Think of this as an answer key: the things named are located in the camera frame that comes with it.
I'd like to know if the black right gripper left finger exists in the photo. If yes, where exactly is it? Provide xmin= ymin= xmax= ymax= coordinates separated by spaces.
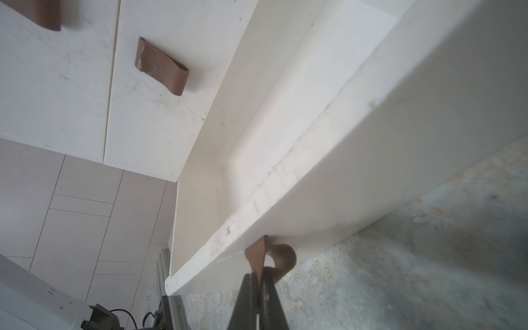
xmin=227 ymin=273 xmax=258 ymax=330

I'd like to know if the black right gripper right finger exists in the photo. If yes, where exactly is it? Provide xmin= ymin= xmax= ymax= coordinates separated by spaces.
xmin=258 ymin=268 xmax=290 ymax=330

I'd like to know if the white bottom drawer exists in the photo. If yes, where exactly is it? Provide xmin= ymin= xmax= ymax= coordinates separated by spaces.
xmin=165 ymin=1 xmax=527 ymax=295

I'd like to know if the white drawer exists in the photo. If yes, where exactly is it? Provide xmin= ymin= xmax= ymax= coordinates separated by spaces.
xmin=104 ymin=1 xmax=257 ymax=182
xmin=165 ymin=1 xmax=527 ymax=295
xmin=1 ymin=1 xmax=119 ymax=162

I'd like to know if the white top drawer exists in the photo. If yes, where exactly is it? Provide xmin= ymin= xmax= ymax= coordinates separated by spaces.
xmin=1 ymin=1 xmax=119 ymax=162

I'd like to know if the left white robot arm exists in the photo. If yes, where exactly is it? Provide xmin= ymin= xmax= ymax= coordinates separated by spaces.
xmin=1 ymin=256 xmax=123 ymax=329

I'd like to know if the aluminium rail frame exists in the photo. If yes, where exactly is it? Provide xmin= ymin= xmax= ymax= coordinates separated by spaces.
xmin=140 ymin=248 xmax=190 ymax=330

